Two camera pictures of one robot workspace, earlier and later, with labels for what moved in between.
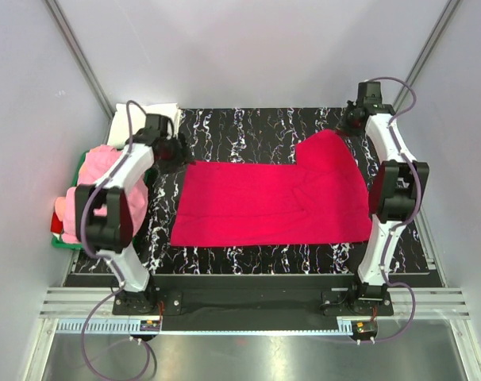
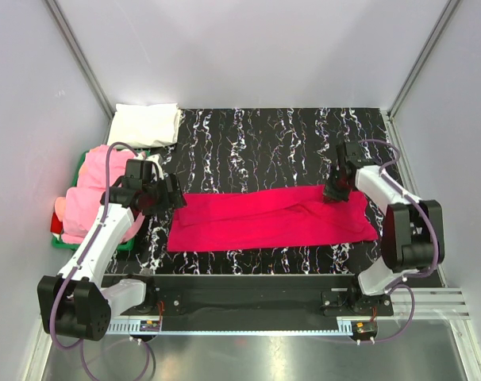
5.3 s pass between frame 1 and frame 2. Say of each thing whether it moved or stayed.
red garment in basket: stayed
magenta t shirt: moved
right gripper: moved
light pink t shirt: stayed
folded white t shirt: stayed
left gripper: moved
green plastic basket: stayed
